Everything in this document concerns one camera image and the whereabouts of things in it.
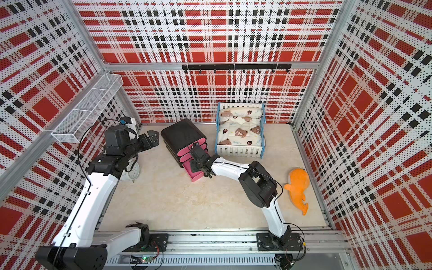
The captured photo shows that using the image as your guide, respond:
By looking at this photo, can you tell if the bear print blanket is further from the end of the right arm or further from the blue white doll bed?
the end of the right arm

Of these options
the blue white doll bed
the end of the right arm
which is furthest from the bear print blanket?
the end of the right arm

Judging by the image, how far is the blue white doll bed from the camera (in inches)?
39.7

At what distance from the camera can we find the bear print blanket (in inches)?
40.8
